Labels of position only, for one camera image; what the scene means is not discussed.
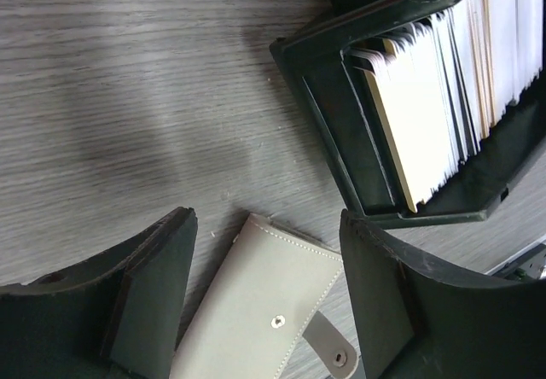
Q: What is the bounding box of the grey leather card holder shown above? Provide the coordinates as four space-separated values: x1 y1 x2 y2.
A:
170 213 358 378

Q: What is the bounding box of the black card box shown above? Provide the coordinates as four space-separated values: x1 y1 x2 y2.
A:
270 0 545 229

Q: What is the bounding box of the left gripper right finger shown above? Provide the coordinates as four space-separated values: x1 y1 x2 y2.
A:
340 211 545 378

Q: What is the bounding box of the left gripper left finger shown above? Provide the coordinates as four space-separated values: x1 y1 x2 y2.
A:
1 207 198 378

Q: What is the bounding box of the stack of white cards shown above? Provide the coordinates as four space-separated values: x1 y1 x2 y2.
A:
351 0 544 213

